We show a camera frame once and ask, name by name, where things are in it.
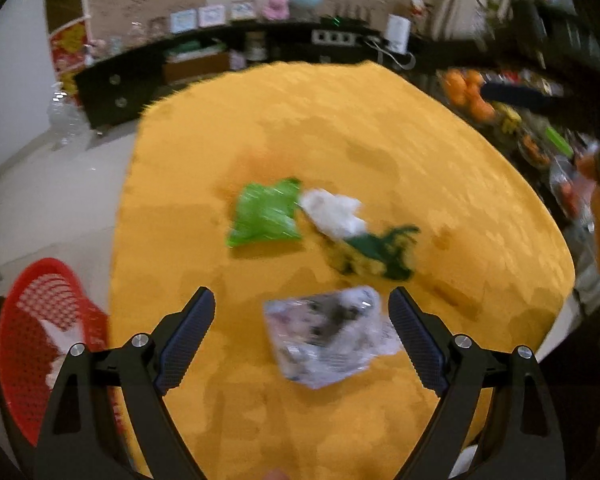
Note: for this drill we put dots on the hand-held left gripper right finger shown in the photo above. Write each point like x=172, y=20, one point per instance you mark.
x=420, y=345

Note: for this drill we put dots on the dark green wrapper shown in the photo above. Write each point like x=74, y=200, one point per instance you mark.
x=387, y=255

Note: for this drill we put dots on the clear large water bottle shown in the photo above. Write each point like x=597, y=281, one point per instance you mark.
x=67, y=120

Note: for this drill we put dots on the black router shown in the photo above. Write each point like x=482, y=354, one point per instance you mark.
x=345, y=21

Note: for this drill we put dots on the white upright device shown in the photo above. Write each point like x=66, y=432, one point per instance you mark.
x=399, y=32

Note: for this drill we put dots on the clear fruit pack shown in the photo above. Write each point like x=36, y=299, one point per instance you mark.
x=567, y=185

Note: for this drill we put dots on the beige curtain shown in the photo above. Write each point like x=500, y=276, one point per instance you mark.
x=460, y=0

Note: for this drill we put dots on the brown drawer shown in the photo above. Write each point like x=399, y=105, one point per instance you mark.
x=195, y=67

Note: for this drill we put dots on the white power strip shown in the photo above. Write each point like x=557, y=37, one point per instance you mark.
x=332, y=38

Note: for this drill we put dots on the pile of oranges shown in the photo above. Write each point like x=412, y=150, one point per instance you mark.
x=467, y=92

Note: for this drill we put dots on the red festive wall poster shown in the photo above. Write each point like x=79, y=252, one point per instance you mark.
x=70, y=52

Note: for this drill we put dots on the small dark picture frame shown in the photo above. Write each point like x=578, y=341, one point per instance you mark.
x=158, y=26

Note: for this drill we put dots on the green snack wrapper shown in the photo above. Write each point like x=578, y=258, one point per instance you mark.
x=262, y=212

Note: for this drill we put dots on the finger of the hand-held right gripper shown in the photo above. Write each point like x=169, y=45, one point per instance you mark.
x=520, y=96

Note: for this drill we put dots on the dark display shelf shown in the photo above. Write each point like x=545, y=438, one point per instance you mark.
x=555, y=35

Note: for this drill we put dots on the black TV cabinet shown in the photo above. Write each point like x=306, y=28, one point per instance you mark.
x=130, y=80

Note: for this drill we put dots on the white picture frame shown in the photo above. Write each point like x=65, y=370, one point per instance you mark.
x=211, y=15

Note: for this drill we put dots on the yellow tablecloth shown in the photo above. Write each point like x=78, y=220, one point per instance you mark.
x=355, y=125

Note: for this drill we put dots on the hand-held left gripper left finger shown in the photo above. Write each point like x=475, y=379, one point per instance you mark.
x=187, y=345

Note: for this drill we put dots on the green flat box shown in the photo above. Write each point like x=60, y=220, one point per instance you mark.
x=195, y=49

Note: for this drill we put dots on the red plastic basket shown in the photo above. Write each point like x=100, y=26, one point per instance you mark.
x=25, y=320

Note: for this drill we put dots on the blue picture frame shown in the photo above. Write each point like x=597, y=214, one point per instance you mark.
x=184, y=21

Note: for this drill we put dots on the beige picture frame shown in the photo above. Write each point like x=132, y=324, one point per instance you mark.
x=243, y=10

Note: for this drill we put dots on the beige canister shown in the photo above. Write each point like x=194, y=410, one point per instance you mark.
x=255, y=44

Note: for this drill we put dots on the clear plastic bag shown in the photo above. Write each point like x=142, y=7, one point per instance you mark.
x=325, y=355

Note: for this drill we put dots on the white tissue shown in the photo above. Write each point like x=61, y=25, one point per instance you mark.
x=332, y=212

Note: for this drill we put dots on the pink plush toy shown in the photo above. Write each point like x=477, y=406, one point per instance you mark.
x=275, y=2

